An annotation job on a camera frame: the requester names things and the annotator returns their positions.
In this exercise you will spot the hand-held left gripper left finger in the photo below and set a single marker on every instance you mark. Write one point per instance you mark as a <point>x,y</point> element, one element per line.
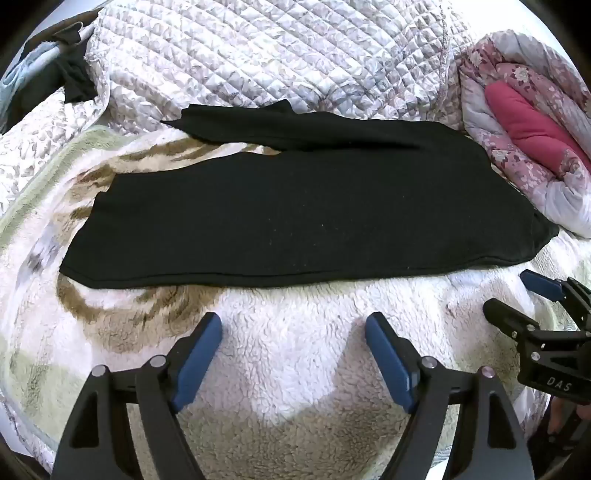
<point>198,360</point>

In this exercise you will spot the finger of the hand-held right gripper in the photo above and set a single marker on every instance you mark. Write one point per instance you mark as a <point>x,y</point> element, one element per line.
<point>542,286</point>
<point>508,316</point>

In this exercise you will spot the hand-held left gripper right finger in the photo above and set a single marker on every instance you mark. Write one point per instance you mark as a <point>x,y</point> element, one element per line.
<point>388,355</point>

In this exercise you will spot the black pants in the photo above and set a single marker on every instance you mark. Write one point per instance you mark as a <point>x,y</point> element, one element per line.
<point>295,217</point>

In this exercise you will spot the floral fleece blanket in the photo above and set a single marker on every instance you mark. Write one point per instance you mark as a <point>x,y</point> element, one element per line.
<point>286,360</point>

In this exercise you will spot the pink floral rolled comforter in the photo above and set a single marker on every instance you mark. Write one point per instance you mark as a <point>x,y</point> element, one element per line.
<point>531,129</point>

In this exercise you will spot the white quilted blanket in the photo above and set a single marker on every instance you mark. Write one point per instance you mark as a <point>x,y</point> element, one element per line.
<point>258,55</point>

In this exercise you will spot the dark cloth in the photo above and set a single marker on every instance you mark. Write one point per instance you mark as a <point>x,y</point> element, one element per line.
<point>64,69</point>

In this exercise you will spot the light blue cloth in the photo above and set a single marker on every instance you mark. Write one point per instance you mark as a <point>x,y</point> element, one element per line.
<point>21,74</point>

